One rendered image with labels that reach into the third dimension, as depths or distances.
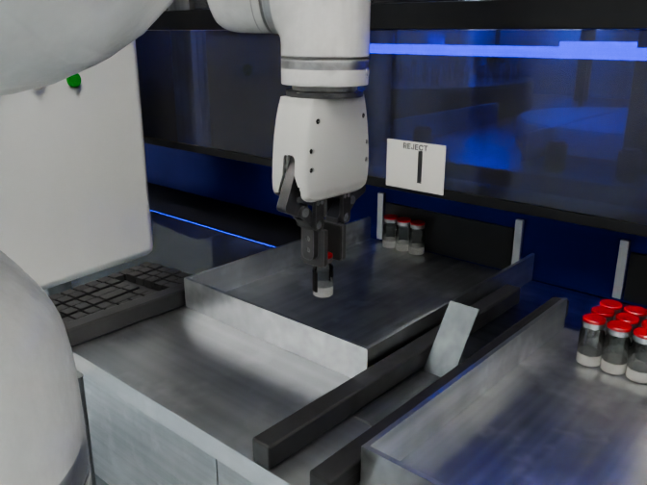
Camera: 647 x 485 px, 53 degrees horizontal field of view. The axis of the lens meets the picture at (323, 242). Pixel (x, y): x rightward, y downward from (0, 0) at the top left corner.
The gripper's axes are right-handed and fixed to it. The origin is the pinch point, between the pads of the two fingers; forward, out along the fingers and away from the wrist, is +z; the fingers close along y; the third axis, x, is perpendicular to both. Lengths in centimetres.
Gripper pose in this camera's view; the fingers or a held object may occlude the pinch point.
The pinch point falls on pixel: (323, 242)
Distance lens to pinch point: 67.4
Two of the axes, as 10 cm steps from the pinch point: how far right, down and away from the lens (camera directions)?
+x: 7.5, 2.1, -6.3
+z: -0.1, 9.5, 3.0
